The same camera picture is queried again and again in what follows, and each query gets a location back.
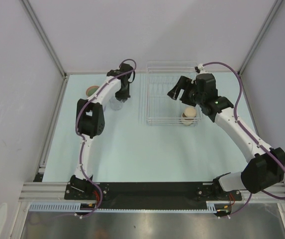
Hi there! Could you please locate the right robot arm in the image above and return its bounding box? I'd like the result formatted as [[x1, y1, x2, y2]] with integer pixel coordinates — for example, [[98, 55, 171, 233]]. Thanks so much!
[[167, 73, 285, 200]]

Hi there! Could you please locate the green cup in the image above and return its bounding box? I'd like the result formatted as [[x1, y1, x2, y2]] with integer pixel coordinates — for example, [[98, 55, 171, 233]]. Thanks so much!
[[86, 85, 99, 97]]

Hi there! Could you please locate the white cable duct right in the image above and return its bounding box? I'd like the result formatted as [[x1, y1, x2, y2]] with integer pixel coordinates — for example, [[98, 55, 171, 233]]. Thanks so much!
[[206, 201, 232, 213]]

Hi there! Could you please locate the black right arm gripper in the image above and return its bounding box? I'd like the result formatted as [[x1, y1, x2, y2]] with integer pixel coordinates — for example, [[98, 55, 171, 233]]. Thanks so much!
[[167, 76, 204, 107]]

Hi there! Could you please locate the white cable duct left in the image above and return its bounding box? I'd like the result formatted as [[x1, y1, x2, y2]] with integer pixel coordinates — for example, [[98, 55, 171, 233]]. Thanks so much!
[[29, 201, 82, 211]]

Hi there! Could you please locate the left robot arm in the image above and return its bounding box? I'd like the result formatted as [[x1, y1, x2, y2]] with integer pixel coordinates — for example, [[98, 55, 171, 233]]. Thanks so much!
[[70, 61, 136, 199]]

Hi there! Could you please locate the beige cup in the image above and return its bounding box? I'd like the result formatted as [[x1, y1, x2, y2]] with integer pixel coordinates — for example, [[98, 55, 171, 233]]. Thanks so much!
[[180, 107, 197, 126]]

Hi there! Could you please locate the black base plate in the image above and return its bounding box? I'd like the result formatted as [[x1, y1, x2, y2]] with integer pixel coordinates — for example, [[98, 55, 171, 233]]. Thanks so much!
[[64, 179, 242, 210]]

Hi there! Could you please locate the aluminium frame rail front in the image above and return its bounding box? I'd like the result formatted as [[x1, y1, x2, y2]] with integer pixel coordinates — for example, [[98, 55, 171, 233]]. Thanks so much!
[[18, 182, 285, 204]]

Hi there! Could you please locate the white cable duct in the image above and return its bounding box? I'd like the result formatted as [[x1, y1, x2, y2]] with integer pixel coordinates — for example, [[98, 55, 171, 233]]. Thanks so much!
[[206, 201, 232, 213], [29, 201, 82, 211]]

